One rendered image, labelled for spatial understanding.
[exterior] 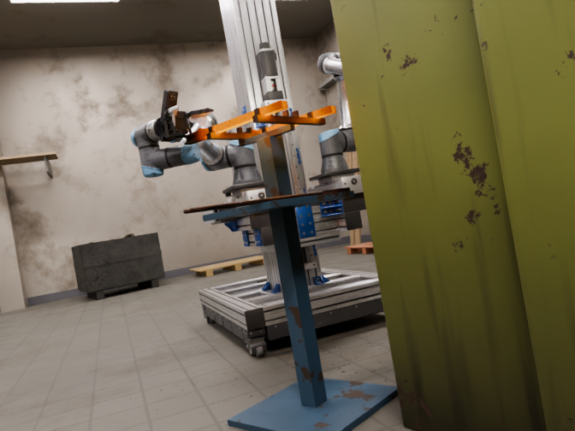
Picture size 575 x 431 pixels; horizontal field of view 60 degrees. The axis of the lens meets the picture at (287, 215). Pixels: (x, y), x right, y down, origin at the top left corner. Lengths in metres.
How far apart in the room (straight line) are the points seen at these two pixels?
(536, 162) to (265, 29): 2.16
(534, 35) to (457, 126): 0.27
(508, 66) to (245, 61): 1.98
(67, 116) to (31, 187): 1.19
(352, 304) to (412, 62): 1.52
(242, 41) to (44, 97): 5.88
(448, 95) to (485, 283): 0.43
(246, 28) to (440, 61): 1.82
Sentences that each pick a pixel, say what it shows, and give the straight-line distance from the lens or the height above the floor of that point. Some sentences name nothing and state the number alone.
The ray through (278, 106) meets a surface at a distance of 1.42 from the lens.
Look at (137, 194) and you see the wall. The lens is 8.17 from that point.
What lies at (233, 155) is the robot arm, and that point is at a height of 0.97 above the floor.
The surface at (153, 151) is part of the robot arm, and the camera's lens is 1.87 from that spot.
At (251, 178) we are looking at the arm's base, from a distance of 2.49.
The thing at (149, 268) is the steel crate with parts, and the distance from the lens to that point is 6.98.
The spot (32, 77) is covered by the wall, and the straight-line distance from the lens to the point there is 8.58.
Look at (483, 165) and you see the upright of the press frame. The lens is 1.18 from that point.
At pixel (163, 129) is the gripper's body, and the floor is 0.99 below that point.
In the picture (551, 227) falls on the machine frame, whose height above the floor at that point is 0.52.
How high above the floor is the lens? 0.62
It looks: level
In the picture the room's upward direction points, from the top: 10 degrees counter-clockwise
